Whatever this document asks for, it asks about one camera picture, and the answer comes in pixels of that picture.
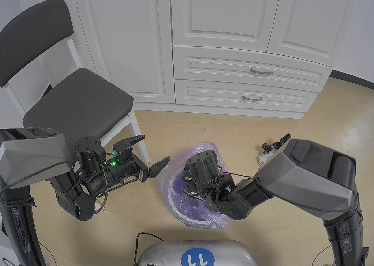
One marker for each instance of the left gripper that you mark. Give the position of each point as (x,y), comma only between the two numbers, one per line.
(122,171)

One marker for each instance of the purple plastic bag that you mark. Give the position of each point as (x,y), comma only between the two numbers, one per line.
(169,177)

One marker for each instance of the white trash bin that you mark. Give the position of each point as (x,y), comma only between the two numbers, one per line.
(187,215)

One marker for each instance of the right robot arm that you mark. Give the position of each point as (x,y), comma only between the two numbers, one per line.
(306,177)

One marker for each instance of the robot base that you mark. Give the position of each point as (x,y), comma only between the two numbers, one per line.
(175,254)

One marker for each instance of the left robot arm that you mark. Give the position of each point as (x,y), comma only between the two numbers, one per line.
(32,154)

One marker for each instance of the crumpled black plastic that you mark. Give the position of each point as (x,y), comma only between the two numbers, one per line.
(280,140)

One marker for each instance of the white chair grey cushions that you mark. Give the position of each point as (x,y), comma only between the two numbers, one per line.
(79,98)

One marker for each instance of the clear printed wrapper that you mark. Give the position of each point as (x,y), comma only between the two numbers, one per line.
(264,158)

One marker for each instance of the white wardrobe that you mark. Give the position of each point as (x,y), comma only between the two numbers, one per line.
(222,11)

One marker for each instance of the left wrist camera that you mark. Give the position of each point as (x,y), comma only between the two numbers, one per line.
(122,149)

